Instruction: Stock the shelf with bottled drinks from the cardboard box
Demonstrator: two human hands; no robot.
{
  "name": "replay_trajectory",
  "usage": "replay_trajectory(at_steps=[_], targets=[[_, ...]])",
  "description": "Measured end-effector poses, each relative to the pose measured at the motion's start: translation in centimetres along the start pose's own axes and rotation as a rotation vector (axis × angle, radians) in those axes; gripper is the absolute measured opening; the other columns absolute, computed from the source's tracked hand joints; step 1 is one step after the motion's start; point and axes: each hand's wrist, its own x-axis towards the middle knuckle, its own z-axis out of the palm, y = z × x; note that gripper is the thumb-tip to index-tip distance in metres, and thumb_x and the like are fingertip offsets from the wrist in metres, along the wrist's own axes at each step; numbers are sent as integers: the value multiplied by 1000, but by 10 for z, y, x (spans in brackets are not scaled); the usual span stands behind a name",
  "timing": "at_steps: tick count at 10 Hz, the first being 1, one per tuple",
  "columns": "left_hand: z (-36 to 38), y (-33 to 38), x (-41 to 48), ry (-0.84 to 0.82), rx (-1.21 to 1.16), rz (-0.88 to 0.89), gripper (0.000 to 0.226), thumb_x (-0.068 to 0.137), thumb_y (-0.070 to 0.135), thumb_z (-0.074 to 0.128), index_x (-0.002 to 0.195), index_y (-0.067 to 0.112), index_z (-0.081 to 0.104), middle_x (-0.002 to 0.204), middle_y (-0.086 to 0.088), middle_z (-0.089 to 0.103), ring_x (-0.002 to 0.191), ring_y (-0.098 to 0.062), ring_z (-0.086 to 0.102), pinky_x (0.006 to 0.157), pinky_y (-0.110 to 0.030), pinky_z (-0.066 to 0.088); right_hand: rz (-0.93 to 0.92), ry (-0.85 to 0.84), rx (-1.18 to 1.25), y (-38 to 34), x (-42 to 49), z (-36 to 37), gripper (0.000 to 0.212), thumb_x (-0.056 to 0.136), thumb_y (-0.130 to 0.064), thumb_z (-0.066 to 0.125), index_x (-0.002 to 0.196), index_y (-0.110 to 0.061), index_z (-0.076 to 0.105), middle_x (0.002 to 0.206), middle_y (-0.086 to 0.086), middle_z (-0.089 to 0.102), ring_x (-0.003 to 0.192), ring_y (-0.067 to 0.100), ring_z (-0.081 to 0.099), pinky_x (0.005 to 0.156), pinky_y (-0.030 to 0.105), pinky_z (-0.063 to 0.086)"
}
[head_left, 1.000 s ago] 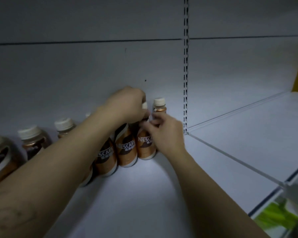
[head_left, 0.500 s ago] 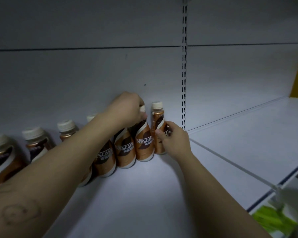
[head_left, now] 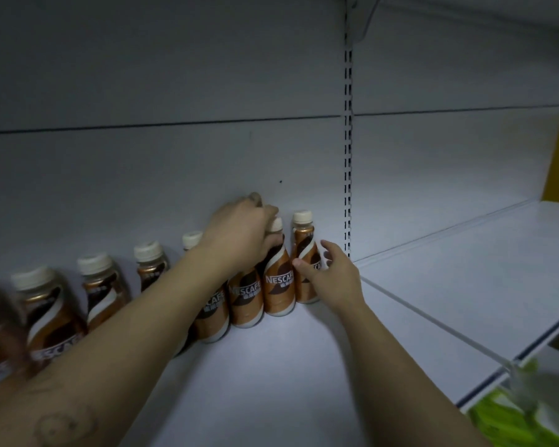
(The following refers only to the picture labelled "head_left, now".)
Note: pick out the person's left hand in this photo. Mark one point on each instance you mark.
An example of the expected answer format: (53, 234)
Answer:
(235, 237)

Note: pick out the person's right hand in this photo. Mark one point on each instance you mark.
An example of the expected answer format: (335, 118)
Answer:
(342, 283)

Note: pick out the person's right thumb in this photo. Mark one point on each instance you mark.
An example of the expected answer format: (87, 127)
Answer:
(303, 269)

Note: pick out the person's left fingers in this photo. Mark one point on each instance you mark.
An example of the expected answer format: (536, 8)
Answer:
(269, 239)

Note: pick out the brown coffee bottle white cap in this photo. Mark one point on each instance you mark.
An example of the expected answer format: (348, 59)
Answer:
(279, 286)
(303, 244)

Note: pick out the person's right forearm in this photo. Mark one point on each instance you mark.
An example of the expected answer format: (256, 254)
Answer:
(400, 386)

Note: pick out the person's left forearm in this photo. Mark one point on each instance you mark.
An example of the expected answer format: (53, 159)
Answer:
(121, 349)

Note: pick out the white metal shelf board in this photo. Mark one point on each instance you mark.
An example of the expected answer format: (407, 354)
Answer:
(279, 381)
(484, 283)

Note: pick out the slotted white shelf upright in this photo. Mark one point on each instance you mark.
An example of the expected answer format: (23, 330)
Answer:
(348, 134)

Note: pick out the row of brown coffee bottles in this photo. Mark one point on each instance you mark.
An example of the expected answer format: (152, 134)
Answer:
(51, 316)

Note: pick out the green packet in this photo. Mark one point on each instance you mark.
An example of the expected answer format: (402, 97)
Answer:
(494, 421)

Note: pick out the white shelf bracket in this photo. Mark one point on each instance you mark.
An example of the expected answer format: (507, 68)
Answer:
(367, 18)

